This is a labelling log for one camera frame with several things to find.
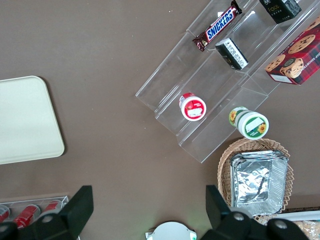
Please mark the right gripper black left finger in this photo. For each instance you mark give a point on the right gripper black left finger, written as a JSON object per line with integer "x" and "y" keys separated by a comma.
{"x": 75, "y": 210}

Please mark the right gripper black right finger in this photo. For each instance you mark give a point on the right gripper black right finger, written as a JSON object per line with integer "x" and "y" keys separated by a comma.
{"x": 220, "y": 220}

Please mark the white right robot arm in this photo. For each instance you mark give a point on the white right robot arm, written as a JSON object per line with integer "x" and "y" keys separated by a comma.
{"x": 172, "y": 232}

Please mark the light wicker basket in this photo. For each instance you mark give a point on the light wicker basket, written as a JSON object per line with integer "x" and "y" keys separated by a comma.
{"x": 225, "y": 160}

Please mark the cream plastic tray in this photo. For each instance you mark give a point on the cream plastic tray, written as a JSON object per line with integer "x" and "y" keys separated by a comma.
{"x": 25, "y": 120}

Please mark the red cola bottle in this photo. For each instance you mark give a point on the red cola bottle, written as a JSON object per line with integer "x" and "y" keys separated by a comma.
{"x": 26, "y": 215}
{"x": 3, "y": 212}
{"x": 51, "y": 207}

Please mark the clear acrylic bottle rack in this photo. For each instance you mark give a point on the clear acrylic bottle rack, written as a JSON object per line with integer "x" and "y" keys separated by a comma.
{"x": 37, "y": 200}

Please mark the stack of foil trays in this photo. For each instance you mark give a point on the stack of foil trays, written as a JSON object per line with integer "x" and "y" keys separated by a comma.
{"x": 257, "y": 182}

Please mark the white plastic bin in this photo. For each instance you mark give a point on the white plastic bin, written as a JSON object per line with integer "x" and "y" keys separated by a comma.
{"x": 305, "y": 215}

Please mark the clear cracker bag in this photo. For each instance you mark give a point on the clear cracker bag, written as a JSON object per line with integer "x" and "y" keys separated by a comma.
{"x": 310, "y": 230}

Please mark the green lid sunflower cup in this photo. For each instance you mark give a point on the green lid sunflower cup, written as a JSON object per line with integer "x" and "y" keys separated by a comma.
{"x": 252, "y": 125}

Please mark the red lid snack cup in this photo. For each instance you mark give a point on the red lid snack cup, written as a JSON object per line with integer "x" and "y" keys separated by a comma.
{"x": 193, "y": 110}

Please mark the clear acrylic stepped shelf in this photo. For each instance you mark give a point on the clear acrylic stepped shelf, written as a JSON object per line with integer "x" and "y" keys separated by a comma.
{"x": 175, "y": 75}

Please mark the black box white label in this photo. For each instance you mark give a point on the black box white label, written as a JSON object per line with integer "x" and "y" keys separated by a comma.
{"x": 231, "y": 53}

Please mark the red tartan cookie box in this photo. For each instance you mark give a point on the red tartan cookie box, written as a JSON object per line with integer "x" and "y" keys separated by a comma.
{"x": 297, "y": 57}

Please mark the Snickers chocolate bar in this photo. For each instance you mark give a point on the Snickers chocolate bar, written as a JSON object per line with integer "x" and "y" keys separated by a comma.
{"x": 220, "y": 25}

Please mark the black box gold print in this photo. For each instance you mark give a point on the black box gold print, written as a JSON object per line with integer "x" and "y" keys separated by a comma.
{"x": 280, "y": 11}

